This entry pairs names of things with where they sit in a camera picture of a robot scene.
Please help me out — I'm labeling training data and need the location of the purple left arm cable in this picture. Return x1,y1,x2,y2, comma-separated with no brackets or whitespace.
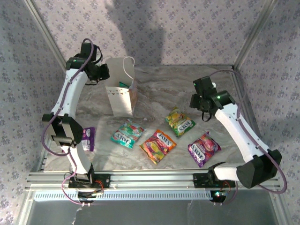
41,38,94,207

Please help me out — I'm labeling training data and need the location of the grey metal lower shelf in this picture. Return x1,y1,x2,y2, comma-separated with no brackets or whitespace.
25,200,281,225

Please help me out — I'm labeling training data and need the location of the orange Fox's candy bag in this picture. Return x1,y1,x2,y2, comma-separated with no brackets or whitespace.
139,129,177,165

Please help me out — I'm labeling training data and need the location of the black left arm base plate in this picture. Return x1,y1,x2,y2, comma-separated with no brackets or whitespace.
68,173,111,189

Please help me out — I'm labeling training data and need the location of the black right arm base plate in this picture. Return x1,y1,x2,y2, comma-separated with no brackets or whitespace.
192,172,236,188

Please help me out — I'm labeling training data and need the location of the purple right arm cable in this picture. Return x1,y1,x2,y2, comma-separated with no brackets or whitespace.
208,69,288,206

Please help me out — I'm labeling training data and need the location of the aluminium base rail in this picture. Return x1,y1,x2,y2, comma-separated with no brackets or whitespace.
25,170,281,191

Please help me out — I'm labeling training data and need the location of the purple and silver candy bag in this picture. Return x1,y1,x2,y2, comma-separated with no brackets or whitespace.
82,127,96,152

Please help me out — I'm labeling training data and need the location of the white slotted cable duct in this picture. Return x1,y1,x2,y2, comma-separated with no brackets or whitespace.
34,190,215,201

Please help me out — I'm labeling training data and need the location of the aluminium frame post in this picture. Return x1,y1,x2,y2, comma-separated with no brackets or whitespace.
22,0,71,74
232,0,279,70

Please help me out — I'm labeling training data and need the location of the white paper bag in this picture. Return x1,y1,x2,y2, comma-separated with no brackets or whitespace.
105,56,139,117

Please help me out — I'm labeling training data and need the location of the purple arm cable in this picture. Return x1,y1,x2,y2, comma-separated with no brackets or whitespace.
41,38,94,207
208,69,288,206

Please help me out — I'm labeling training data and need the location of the purple Fox's candy bag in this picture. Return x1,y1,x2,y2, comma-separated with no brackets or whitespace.
187,131,222,168

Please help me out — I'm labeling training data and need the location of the green yellow Fox's candy bag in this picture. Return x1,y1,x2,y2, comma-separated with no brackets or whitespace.
165,106,196,137

